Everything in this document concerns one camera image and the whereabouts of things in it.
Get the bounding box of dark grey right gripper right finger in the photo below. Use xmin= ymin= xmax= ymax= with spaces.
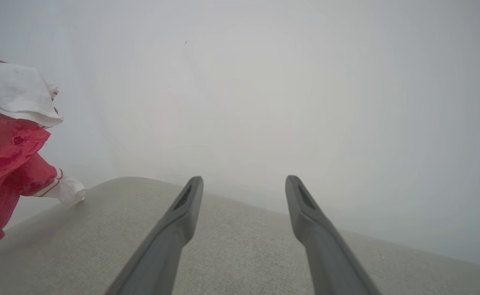
xmin=285 ymin=175 xmax=382 ymax=295

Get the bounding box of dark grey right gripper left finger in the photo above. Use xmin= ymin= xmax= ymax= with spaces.
xmin=105 ymin=176 xmax=204 ymax=295

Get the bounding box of red shirt with white sleeves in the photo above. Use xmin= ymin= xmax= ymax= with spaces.
xmin=0 ymin=57 xmax=87 ymax=245

